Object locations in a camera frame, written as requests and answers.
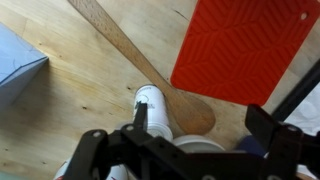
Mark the blue tissue box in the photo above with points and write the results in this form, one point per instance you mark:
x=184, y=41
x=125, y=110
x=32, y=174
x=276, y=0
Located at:
x=16, y=63

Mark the white ceramic bowl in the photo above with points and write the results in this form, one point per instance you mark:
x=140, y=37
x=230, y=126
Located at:
x=196, y=144

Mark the white utensil crock red fish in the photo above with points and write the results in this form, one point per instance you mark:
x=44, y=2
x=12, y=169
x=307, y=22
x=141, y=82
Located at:
x=118, y=173

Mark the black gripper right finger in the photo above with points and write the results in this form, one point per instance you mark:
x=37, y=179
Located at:
x=290, y=150

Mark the wooden spoon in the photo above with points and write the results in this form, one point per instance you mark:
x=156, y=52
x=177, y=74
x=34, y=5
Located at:
x=133, y=56

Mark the white shaker bottle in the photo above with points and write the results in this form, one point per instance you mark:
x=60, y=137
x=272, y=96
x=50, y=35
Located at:
x=156, y=106

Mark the white cloth napkin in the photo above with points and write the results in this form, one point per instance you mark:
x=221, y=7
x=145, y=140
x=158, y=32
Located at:
x=308, y=110

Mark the red silicone mat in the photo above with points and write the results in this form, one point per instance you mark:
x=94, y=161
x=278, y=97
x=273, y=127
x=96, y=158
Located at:
x=240, y=50

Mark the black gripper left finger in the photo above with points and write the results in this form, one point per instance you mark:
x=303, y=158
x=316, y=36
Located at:
x=100, y=153

